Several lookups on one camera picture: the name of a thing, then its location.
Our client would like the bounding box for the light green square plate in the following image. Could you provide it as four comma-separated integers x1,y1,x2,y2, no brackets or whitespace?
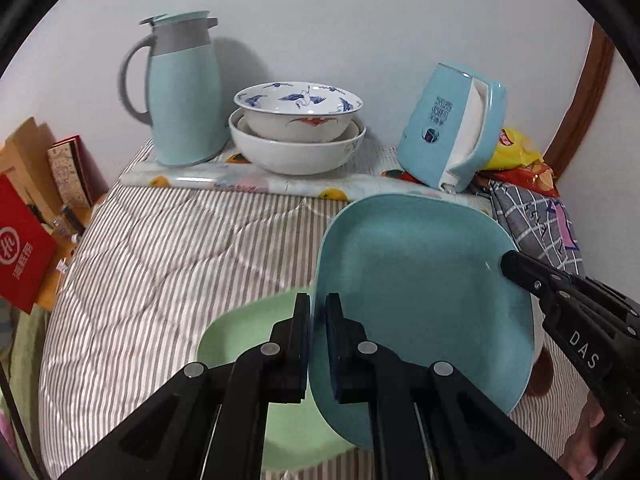
196,290,351,473

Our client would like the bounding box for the green cloth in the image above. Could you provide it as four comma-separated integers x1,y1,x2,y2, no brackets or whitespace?
9,305,51,480

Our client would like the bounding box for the fruit print table cover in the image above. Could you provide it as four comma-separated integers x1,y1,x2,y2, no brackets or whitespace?
120,137,493,221

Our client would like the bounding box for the grey checked cloth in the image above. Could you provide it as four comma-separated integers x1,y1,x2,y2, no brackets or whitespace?
487,180,586,277

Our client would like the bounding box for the medium white bowl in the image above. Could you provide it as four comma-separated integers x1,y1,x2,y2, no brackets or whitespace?
236,113,361,142

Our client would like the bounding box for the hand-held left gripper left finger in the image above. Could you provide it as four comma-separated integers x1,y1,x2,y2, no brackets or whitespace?
60,292,312,480

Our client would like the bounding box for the patterned red gift box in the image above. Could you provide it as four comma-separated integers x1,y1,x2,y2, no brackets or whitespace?
47,135,108,211

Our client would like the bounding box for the light blue thermos jug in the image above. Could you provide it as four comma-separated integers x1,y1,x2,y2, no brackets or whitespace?
118,10,232,167

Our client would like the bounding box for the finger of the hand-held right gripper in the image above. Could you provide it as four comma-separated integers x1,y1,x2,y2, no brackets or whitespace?
499,249,563,306

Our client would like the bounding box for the red snack bag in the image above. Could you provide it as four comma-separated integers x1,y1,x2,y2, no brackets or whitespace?
475,162,561,199

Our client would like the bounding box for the brown wooden door frame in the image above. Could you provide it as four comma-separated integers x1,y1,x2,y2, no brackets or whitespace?
542,20,621,181

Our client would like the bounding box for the grey striped quilt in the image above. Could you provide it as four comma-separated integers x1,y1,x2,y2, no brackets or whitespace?
37,180,601,480

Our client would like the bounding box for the crane print white bowl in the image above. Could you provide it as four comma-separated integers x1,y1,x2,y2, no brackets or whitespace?
233,80,364,143

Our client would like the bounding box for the light blue tissue box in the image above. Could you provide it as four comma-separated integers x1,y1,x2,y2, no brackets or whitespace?
396,63,507,193

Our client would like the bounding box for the red paper bag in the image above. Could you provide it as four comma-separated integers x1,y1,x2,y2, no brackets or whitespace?
0,174,59,314

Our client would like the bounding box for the light blue square plate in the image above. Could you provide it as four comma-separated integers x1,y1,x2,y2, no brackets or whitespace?
307,193,536,453

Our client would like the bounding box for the large white bowl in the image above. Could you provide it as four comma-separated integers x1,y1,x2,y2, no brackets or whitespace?
228,108,367,176

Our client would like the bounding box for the person's right hand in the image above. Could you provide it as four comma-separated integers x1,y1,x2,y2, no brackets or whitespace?
575,396,613,471

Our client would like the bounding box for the brown cardboard box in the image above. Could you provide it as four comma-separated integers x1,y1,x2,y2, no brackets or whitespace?
0,116,66,226

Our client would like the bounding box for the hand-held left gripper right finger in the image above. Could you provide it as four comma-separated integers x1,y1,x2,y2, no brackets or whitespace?
325,292,566,480

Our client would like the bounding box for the yellow snack bag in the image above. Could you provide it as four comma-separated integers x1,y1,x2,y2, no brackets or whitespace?
482,127,544,171

